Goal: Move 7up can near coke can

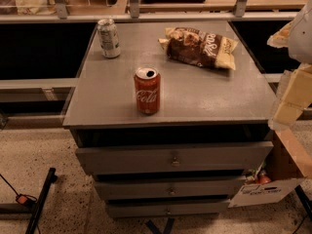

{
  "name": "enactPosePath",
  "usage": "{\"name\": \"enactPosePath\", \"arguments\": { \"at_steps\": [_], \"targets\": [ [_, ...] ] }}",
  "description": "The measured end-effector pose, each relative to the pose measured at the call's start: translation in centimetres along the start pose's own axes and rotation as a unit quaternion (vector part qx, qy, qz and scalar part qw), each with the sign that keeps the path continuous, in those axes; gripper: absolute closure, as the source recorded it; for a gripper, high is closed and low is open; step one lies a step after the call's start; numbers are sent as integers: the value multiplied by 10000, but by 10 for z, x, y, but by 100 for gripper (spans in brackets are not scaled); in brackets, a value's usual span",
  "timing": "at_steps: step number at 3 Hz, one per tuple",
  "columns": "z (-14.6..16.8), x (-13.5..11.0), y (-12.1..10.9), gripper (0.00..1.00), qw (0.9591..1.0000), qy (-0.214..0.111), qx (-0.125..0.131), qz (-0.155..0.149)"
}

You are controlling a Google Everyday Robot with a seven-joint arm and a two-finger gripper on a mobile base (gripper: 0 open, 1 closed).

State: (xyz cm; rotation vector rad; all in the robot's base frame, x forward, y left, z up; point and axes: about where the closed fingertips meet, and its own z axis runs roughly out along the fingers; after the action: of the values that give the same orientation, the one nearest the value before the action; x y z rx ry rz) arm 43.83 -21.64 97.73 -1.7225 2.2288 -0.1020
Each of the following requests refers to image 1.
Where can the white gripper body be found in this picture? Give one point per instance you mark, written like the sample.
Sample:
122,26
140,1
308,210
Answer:
302,38

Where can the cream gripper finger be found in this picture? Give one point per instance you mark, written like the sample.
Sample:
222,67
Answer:
281,37
294,94

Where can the silver green 7up can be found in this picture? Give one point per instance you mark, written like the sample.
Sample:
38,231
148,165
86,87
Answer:
108,38

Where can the red coke can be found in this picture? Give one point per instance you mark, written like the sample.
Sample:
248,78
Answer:
147,85

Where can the open cardboard box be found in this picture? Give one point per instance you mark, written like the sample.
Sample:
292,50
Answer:
284,169

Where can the brown chip bag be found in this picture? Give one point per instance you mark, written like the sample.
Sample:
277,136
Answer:
196,47

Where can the grey top drawer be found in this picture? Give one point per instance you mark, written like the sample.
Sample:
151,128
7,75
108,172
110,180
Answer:
117,160

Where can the grey drawer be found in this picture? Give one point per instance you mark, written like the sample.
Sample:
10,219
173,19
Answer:
117,160
169,187
193,207

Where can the grey drawer cabinet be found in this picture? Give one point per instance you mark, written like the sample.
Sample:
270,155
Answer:
197,105

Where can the grey middle drawer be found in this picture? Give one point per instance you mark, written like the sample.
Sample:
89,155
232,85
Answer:
169,187

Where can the grey bottom drawer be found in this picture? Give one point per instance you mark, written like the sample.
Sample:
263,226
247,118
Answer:
193,207

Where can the black floor stand bar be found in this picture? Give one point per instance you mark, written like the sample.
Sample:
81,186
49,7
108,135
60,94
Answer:
39,205

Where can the metal railing frame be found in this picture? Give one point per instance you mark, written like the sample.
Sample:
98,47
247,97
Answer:
122,10

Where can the orange cable connector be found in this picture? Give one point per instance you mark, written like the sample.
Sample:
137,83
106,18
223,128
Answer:
26,200

